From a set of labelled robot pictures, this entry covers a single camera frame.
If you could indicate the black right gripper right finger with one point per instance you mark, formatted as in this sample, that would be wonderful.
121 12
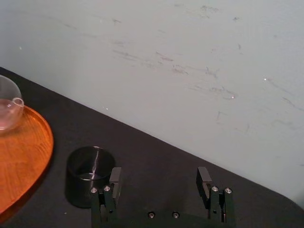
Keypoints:
204 183

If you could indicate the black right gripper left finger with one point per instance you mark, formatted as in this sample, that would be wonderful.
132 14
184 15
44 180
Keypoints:
115 185

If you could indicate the round orange wooden tray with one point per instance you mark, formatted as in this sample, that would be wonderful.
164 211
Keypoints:
21 156

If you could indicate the dark smoked glass cup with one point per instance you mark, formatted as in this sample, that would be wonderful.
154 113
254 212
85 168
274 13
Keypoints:
86 175

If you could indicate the black table cloth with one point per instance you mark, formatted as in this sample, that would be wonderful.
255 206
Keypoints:
152 171

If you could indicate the clear glass teapot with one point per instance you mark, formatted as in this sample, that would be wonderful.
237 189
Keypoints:
8 104

